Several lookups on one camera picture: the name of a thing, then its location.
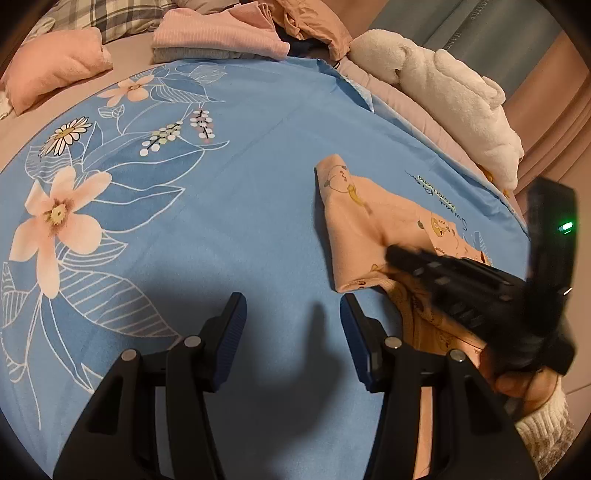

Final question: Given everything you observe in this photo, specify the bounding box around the peach cartoon print garment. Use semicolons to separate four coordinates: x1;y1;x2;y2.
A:
314;154;523;480

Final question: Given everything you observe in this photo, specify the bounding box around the white knit sleeve forearm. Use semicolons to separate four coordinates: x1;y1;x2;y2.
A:
515;381;576;479

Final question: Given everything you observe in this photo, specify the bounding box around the person's right hand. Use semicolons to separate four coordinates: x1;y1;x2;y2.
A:
479;347;560;417

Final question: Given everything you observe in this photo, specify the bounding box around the blue floral bed sheet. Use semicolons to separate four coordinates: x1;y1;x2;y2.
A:
1;60;528;479

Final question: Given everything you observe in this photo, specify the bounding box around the pink curtain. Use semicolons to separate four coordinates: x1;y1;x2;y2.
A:
322;0;591;393

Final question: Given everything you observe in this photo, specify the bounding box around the white fluffy plush blanket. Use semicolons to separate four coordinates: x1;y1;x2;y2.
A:
349;29;524;192

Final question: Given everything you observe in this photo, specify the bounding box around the grey-blue curtain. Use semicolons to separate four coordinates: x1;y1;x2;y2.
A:
371;0;561;96

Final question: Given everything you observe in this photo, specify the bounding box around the dark navy garment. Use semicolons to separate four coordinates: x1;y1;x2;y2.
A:
276;24;351;65

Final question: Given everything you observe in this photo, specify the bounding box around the pink folded knit garment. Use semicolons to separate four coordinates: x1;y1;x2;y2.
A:
151;1;290;63

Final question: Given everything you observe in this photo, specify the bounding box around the peach crumpled garment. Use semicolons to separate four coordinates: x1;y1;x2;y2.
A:
266;0;353;62

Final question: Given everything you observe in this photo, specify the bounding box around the salmon pink folded towel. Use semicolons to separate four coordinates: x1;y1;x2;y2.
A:
1;27;113;115

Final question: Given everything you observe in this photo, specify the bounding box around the plaid grey white fabric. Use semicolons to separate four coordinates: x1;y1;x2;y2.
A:
25;0;176;44

